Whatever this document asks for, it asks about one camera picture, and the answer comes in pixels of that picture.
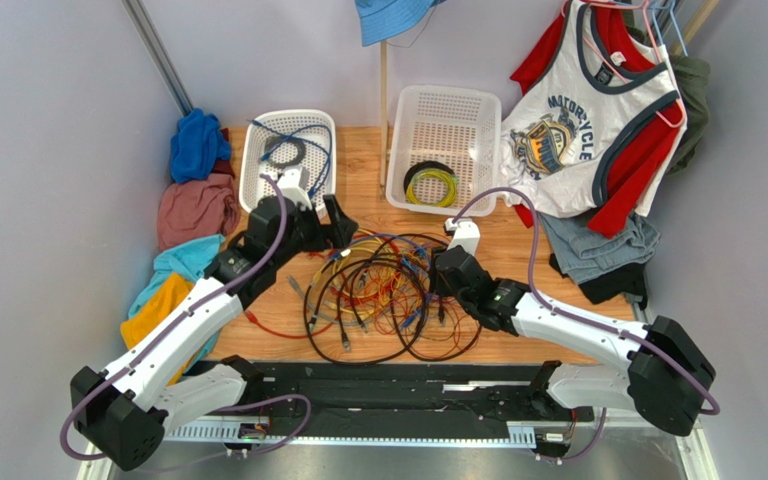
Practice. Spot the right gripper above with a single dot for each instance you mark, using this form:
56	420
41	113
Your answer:
447	272

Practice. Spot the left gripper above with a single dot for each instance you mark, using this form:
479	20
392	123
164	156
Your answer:
342	226

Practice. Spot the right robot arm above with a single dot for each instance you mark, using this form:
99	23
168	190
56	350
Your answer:
655	369

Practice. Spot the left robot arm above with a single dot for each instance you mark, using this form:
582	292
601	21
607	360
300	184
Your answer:
127	408

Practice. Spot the left white basket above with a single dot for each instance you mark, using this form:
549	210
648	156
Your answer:
278	140

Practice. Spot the white basket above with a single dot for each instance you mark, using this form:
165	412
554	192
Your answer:
278	140
444	150

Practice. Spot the right white basket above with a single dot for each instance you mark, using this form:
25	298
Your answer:
444	150

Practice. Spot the folded blue jeans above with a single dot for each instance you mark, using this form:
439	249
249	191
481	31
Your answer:
584	255

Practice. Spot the pink cloth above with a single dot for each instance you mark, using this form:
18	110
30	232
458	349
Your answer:
196	209

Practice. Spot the teal cloth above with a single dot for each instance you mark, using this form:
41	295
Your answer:
188	260

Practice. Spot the blue cloth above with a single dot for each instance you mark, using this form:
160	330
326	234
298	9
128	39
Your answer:
197	146

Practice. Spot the white motorcycle tank top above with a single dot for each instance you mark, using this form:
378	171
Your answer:
599	118

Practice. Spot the black garment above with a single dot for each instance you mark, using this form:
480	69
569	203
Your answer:
601	278

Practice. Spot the yellow cloth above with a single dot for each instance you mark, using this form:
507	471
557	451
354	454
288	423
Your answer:
160	304

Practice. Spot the blue bucket hat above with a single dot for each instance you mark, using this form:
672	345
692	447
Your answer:
381	20

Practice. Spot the aluminium corner profile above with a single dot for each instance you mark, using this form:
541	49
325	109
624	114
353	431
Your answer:
154	44

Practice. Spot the green garment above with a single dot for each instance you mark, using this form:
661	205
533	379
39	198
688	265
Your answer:
692	77

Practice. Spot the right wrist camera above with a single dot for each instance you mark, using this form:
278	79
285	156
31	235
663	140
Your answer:
463	233

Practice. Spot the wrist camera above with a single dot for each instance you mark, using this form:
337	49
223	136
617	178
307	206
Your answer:
463	233
292	185

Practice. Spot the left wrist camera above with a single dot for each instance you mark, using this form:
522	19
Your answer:
292	185

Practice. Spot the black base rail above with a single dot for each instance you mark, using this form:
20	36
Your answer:
404	403

